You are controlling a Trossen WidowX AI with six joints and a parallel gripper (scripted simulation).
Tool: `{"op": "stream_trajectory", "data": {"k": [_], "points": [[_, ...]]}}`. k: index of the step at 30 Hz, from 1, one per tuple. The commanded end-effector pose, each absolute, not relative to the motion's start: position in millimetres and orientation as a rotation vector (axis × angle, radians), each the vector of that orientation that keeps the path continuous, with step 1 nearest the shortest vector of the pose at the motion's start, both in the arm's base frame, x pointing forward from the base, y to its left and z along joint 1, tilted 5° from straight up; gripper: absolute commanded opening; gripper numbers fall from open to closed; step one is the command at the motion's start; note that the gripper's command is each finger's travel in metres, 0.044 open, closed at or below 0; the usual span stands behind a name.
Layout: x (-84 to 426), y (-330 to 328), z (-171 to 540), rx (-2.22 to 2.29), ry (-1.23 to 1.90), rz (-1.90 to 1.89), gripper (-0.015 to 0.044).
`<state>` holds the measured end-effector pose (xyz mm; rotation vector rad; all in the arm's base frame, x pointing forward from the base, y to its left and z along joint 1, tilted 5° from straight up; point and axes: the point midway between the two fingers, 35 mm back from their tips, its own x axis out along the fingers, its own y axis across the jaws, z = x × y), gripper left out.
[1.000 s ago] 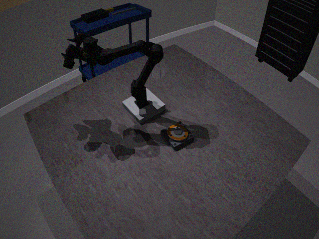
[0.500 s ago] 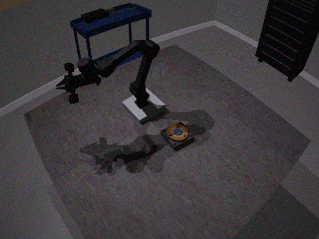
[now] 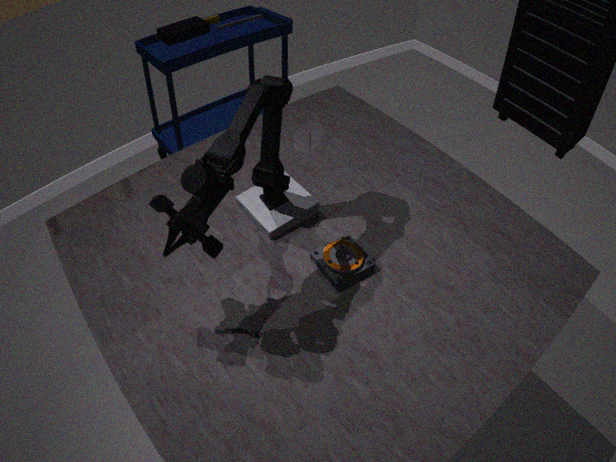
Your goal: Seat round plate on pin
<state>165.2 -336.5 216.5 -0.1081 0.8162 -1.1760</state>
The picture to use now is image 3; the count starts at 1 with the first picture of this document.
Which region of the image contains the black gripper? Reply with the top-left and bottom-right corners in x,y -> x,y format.
149,194 -> 223,258

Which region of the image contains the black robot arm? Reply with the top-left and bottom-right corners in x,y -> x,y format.
172,75 -> 293,239

